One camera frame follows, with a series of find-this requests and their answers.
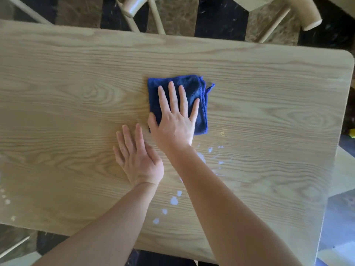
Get person's left hand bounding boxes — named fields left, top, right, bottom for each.
left=113, top=123, right=164, bottom=189

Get person's right hand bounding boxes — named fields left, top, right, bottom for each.
left=147, top=81, right=200, bottom=153

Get blue microfiber cloth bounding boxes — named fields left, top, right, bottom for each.
left=147, top=75, right=215, bottom=135

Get person's left forearm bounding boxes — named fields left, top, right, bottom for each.
left=33, top=182, right=159, bottom=266

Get person's right forearm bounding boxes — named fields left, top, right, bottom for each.
left=164, top=145, right=303, bottom=266

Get spilled white liquid drops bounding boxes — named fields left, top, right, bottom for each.
left=153, top=145, right=225, bottom=225

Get light wooden chair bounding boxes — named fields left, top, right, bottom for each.
left=230, top=0, right=323, bottom=43
left=316, top=146, right=355, bottom=266
left=0, top=0, right=166, bottom=35

